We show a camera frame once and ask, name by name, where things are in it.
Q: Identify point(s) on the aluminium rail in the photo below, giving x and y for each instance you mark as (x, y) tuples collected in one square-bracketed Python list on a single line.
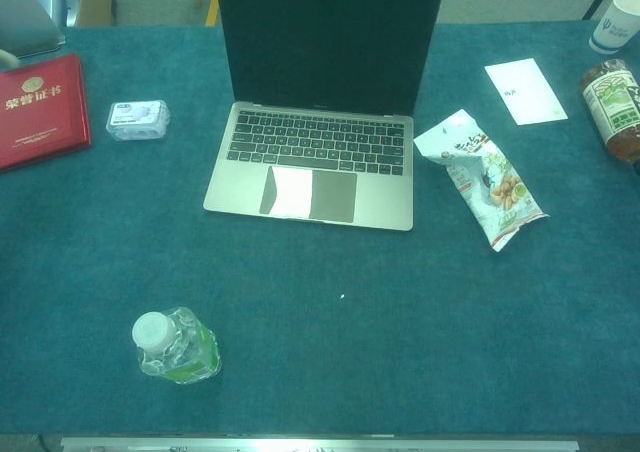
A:
[(320, 444)]

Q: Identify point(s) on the teal table cloth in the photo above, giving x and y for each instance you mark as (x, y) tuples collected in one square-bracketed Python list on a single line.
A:
[(350, 347)]

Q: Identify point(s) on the clear box purple label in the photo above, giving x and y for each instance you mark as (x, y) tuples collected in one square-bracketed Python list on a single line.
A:
[(137, 120)]

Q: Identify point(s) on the brown tea bottle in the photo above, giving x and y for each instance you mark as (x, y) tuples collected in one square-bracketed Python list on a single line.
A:
[(617, 112)]

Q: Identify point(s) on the white paper card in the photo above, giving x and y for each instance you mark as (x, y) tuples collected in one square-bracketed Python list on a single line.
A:
[(525, 89)]

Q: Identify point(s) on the clear plastic water bottle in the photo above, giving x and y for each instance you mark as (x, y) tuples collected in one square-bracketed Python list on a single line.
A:
[(175, 347)]

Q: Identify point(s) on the red certificate folder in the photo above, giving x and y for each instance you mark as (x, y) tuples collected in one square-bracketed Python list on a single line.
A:
[(40, 112)]

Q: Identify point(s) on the silver laptop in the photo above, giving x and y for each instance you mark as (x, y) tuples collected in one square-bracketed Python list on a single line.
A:
[(320, 122)]

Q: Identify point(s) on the white snack bag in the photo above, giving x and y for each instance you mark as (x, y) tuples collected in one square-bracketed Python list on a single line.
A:
[(495, 187)]

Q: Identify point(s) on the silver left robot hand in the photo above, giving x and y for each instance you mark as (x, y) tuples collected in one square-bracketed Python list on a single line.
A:
[(7, 58)]

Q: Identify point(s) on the white paper cup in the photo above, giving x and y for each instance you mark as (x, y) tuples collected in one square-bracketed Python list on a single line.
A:
[(615, 22)]

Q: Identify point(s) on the closed grey laptop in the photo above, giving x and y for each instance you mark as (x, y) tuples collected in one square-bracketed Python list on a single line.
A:
[(25, 27)]

